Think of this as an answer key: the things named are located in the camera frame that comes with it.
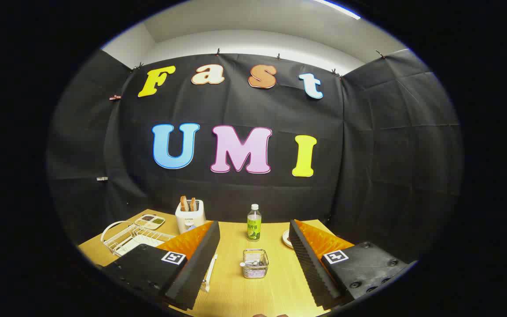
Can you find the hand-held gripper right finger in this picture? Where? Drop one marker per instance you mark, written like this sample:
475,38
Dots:
308,264

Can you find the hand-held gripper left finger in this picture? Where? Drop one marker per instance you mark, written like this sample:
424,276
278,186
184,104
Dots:
196,268

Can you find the white oval plate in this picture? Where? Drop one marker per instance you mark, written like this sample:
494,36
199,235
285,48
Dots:
286,240

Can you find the white toaster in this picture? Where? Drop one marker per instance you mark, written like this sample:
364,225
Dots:
189,220

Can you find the toasted bread slice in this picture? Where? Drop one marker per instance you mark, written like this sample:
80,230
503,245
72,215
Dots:
184,204
192,204

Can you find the green tea bottle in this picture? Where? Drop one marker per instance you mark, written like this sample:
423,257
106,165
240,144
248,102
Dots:
254,226

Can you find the divided condiment tray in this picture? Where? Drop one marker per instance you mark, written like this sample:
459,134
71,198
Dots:
149,221

